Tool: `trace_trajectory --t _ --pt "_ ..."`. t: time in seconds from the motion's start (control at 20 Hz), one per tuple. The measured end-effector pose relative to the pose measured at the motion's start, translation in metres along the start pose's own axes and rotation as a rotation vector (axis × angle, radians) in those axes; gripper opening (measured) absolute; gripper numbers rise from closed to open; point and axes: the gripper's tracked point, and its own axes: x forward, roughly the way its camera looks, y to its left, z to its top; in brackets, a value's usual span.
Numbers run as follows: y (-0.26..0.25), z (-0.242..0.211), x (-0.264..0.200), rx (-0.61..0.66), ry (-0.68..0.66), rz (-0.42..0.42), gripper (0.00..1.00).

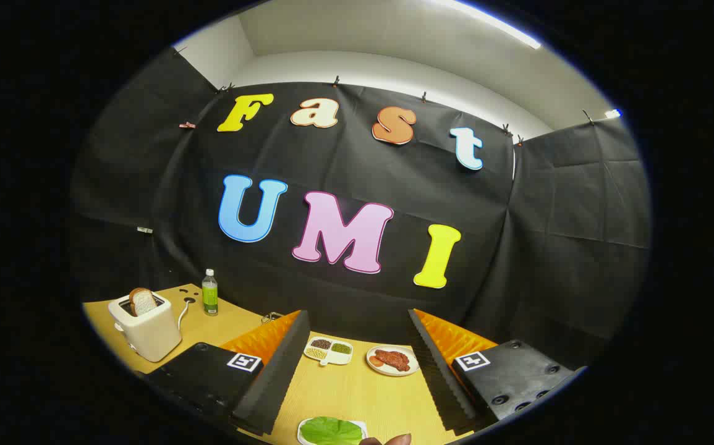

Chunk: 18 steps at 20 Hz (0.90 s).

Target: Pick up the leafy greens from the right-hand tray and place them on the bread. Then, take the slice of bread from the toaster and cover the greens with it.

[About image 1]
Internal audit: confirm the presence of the white divided bean dish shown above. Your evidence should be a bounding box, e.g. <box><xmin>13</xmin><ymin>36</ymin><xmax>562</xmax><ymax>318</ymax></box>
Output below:
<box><xmin>304</xmin><ymin>336</ymin><xmax>354</xmax><ymax>367</ymax></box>

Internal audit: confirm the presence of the white toaster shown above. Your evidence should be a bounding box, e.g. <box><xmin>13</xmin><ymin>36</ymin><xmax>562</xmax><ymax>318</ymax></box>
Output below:
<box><xmin>108</xmin><ymin>289</ymin><xmax>183</xmax><ymax>363</ymax></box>

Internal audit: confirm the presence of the white toaster cable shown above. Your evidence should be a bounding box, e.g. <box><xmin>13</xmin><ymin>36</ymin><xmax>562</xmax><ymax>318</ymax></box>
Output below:
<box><xmin>177</xmin><ymin>298</ymin><xmax>197</xmax><ymax>331</ymax></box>

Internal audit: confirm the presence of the toasted bread slice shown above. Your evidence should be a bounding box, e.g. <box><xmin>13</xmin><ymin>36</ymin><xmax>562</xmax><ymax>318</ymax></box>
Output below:
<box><xmin>129</xmin><ymin>287</ymin><xmax>158</xmax><ymax>317</ymax></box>

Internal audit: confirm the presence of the green label drink bottle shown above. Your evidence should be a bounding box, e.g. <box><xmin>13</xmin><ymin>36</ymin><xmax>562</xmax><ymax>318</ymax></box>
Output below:
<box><xmin>202</xmin><ymin>269</ymin><xmax>219</xmax><ymax>316</ymax></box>

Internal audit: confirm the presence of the round white meat plate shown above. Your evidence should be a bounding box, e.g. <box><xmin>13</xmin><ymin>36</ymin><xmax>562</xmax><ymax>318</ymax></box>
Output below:
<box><xmin>366</xmin><ymin>344</ymin><xmax>420</xmax><ymax>377</ymax></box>

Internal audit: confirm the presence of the brown meat steak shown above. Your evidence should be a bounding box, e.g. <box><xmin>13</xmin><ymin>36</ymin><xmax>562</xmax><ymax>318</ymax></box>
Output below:
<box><xmin>374</xmin><ymin>349</ymin><xmax>411</xmax><ymax>372</ymax></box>

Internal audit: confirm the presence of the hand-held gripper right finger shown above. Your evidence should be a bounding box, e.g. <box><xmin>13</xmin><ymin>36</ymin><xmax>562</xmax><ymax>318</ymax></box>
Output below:
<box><xmin>407</xmin><ymin>308</ymin><xmax>587</xmax><ymax>433</ymax></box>

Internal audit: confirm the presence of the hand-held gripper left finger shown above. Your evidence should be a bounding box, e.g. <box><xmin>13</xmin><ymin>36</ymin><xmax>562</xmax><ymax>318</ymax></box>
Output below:
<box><xmin>140</xmin><ymin>310</ymin><xmax>312</xmax><ymax>437</ymax></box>

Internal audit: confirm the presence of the green lettuce leaf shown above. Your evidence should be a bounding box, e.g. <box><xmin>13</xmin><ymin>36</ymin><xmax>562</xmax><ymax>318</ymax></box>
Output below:
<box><xmin>300</xmin><ymin>417</ymin><xmax>363</xmax><ymax>445</ymax></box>

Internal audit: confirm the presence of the square white plate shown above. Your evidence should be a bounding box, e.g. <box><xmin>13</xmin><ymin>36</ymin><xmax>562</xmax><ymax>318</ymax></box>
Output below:
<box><xmin>297</xmin><ymin>418</ymin><xmax>368</xmax><ymax>445</ymax></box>

